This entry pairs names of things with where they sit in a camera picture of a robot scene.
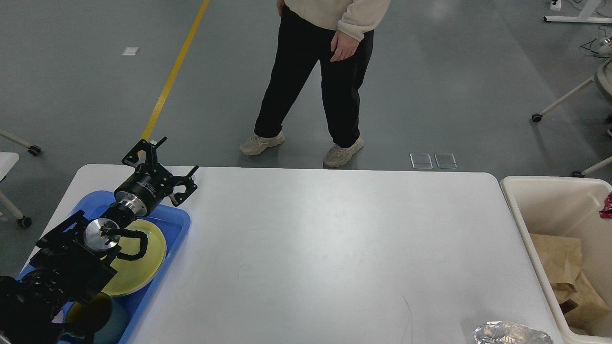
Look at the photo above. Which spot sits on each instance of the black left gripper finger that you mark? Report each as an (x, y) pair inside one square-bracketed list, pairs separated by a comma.
[(143, 157), (181, 187)]

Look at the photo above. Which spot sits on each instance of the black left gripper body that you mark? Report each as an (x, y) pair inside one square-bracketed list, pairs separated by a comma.
[(144, 190)]

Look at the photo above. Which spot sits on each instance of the yellow plastic plate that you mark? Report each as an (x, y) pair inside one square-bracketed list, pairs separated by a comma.
[(132, 276)]

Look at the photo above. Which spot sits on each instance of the teal mug yellow inside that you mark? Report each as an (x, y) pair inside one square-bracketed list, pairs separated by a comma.
[(101, 321)]

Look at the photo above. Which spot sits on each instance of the silver foil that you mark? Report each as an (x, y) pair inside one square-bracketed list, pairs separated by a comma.
[(509, 333)]

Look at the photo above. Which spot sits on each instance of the brown paper bag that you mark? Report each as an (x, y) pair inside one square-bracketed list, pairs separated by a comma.
[(562, 260)]

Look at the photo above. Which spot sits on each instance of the crushed red can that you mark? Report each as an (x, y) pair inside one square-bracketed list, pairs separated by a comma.
[(606, 211)]

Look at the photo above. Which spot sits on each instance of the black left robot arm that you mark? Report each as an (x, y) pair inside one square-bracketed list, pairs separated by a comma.
[(74, 259)]

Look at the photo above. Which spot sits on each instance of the blue plastic tray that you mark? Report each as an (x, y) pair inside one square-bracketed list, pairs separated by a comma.
[(174, 224)]

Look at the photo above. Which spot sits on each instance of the white caster leg left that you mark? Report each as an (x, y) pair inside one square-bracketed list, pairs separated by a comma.
[(32, 149)]

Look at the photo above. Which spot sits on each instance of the person in cream sweater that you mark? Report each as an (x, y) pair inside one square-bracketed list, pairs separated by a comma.
[(338, 35)]

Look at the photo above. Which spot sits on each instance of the clear floor plate left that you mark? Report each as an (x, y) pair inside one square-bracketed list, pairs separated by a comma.
[(421, 161)]

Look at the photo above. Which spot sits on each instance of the clear floor plate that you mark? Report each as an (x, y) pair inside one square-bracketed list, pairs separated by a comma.
[(421, 161), (446, 161)]

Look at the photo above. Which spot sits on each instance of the clear floor plate right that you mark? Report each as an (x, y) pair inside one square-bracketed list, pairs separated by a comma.
[(446, 161)]

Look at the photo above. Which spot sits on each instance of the white chair leg with caster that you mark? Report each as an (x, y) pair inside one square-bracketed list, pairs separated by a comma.
[(602, 78)]

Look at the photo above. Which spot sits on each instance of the beige plastic bin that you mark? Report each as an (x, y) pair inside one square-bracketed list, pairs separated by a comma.
[(566, 207)]

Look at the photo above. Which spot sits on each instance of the white desk base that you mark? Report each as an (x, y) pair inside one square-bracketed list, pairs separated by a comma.
[(588, 13)]

